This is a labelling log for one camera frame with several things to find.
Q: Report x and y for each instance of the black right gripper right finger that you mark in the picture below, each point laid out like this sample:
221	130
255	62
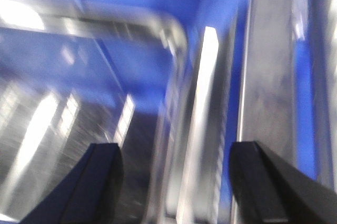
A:
269	190

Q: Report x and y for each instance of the silver metal tray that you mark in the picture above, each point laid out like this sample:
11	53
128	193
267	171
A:
45	133
242	88

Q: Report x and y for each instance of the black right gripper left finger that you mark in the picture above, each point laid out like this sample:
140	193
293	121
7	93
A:
88	193

